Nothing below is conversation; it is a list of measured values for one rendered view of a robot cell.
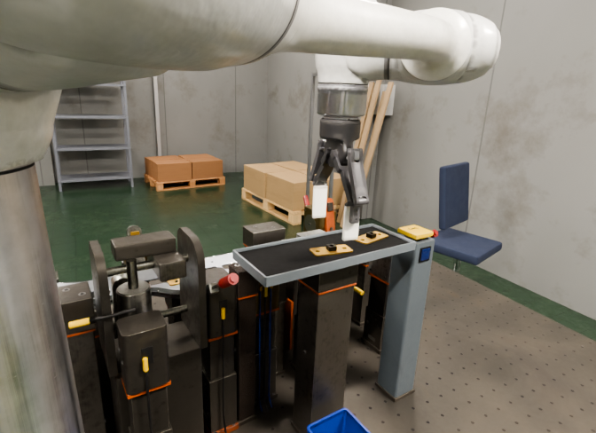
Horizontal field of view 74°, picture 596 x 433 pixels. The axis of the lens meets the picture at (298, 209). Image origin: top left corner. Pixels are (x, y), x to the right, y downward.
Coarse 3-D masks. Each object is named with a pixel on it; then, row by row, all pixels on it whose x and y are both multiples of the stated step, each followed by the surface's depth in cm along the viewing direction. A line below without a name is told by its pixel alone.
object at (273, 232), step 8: (256, 224) 133; (264, 224) 134; (272, 224) 134; (248, 232) 128; (256, 232) 126; (264, 232) 128; (272, 232) 130; (280, 232) 131; (248, 240) 129; (256, 240) 127; (264, 240) 129; (272, 240) 130
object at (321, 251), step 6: (330, 246) 79; (336, 246) 79; (342, 246) 82; (312, 252) 78; (318, 252) 78; (324, 252) 78; (330, 252) 79; (336, 252) 79; (342, 252) 79; (348, 252) 79
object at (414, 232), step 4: (400, 228) 95; (404, 228) 96; (408, 228) 96; (412, 228) 96; (416, 228) 96; (420, 228) 96; (424, 228) 96; (400, 232) 95; (404, 232) 94; (408, 232) 93; (412, 232) 93; (416, 232) 93; (420, 232) 93; (424, 232) 93; (428, 232) 93; (432, 232) 94; (408, 236) 93; (412, 236) 92; (416, 236) 91; (420, 236) 92; (424, 236) 93; (428, 236) 94
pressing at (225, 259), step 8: (216, 256) 114; (224, 256) 114; (208, 264) 109; (216, 264) 109; (224, 264) 110; (144, 272) 103; (152, 272) 103; (88, 280) 98; (144, 280) 98; (152, 288) 94; (160, 288) 94; (168, 288) 95; (176, 288) 95; (160, 296) 94; (168, 296) 93; (176, 296) 93
